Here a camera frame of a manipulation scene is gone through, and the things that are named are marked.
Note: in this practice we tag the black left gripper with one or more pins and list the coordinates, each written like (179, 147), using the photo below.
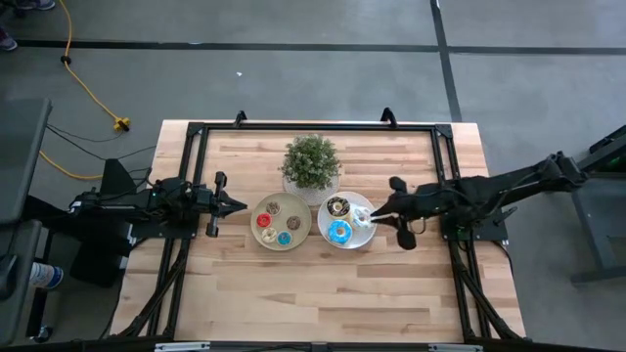
(208, 200)

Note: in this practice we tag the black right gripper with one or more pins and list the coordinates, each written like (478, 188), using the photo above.
(420, 205)

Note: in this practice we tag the small red frosted donut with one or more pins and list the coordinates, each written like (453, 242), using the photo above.
(260, 224)

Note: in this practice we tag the large white frosted donut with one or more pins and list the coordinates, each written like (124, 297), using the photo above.
(357, 225)

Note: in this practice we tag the small brown sprinkled donut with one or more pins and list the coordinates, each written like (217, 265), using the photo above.
(269, 205)
(290, 220)

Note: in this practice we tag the large chocolate sprinkled donut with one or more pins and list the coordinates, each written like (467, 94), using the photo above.
(331, 212)

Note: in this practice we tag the small blue frosted donut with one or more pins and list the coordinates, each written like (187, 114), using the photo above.
(280, 242)

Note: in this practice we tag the large blue frosted donut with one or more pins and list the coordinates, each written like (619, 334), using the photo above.
(333, 238)

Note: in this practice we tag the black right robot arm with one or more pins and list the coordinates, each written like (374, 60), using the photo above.
(513, 183)

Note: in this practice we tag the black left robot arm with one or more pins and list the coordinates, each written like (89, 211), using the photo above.
(122, 200)

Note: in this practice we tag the white round plate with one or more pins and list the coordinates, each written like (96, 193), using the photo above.
(362, 240)

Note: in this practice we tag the beige round plate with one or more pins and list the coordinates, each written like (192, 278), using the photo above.
(299, 207)

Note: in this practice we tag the black table clamp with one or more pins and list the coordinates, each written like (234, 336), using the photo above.
(389, 117)
(240, 117)

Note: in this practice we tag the green potted plant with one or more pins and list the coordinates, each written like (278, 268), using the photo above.
(310, 161)

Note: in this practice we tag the black equipment stand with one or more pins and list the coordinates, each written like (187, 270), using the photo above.
(102, 264)

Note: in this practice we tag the white bottle with blue label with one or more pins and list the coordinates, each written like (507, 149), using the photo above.
(46, 276)

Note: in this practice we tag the black metal cart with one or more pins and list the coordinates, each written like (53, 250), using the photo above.
(599, 275)

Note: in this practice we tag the grey side table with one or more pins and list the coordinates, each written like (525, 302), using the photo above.
(19, 146)

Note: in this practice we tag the person's shoe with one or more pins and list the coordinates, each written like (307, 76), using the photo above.
(7, 40)
(36, 4)

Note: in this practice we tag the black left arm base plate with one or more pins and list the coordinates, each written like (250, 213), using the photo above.
(147, 231)

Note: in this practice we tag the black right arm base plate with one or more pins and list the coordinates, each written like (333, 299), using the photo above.
(489, 234)

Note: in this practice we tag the black aluminium table frame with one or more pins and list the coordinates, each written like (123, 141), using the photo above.
(318, 127)

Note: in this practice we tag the silver metal bracket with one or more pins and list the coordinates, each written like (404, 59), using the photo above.
(455, 348)
(182, 347)

